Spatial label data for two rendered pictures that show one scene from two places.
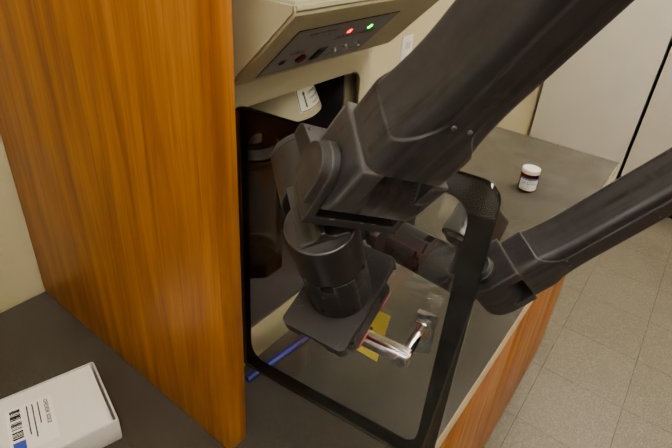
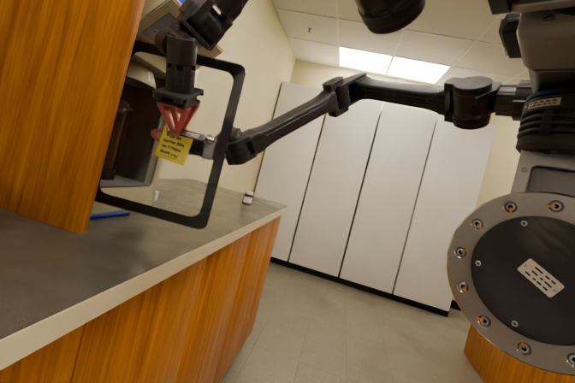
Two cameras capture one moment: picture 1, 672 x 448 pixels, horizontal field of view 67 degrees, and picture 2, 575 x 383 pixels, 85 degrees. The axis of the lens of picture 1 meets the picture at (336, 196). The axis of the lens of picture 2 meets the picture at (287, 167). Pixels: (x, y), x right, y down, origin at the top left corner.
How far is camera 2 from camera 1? 0.53 m
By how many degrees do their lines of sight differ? 38
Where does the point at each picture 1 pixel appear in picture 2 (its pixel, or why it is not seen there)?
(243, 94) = not seen: hidden behind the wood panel
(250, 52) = (146, 12)
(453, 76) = not seen: outside the picture
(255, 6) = not seen: outside the picture
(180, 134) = (109, 21)
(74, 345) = not seen: outside the picture
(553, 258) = (263, 132)
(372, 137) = not seen: outside the picture
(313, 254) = (180, 38)
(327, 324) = (174, 93)
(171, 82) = not seen: outside the picture
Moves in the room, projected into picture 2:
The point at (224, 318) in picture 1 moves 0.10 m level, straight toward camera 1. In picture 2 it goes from (104, 122) to (114, 125)
